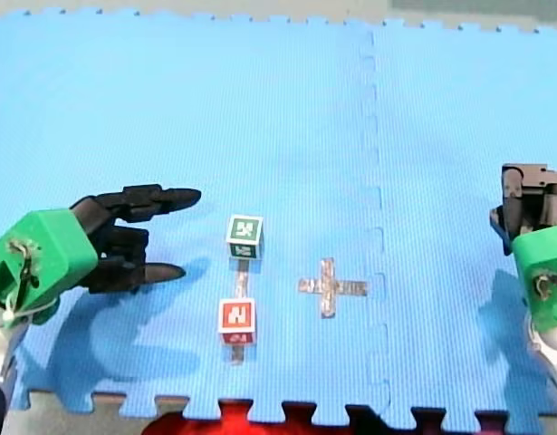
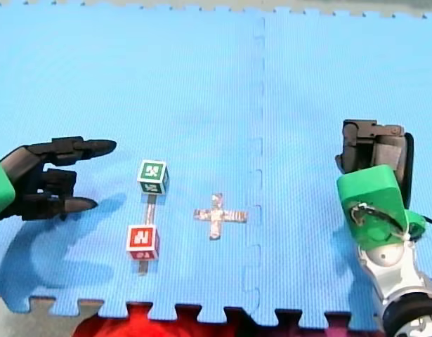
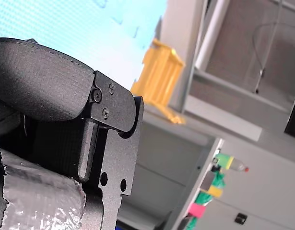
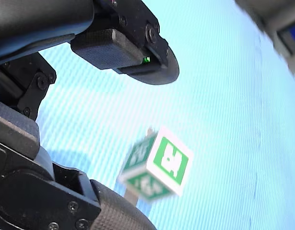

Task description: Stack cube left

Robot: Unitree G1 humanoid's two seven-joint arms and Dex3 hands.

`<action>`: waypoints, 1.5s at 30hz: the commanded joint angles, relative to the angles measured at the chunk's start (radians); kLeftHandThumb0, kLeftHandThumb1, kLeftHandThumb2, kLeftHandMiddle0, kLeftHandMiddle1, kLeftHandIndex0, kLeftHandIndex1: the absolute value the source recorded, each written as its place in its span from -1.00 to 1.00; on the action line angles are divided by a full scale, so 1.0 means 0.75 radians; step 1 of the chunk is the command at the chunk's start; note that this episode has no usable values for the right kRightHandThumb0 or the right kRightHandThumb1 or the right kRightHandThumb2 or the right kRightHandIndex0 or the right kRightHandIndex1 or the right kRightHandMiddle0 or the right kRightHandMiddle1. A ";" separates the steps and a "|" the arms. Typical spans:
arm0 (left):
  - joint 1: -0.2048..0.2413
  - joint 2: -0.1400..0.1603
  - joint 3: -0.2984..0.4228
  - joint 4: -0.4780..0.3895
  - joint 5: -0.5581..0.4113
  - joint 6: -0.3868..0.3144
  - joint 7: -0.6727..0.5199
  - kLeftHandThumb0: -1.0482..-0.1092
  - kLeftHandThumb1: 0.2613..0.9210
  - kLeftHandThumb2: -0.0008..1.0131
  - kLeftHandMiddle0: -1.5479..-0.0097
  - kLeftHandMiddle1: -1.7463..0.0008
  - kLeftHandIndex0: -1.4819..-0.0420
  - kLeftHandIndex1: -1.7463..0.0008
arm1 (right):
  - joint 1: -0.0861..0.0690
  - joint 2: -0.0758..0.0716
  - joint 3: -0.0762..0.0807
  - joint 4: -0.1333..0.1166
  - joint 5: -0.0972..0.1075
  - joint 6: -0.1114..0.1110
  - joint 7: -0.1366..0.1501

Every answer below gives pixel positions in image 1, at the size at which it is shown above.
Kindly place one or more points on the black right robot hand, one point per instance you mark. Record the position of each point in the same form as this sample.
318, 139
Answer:
536, 190

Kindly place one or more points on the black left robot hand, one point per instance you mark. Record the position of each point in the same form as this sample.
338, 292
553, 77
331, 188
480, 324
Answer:
119, 240

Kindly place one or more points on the red cube white marks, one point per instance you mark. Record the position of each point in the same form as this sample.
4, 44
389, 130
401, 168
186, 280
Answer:
236, 313

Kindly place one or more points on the green cube white marks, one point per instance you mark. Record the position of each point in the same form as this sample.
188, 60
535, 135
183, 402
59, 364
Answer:
244, 230

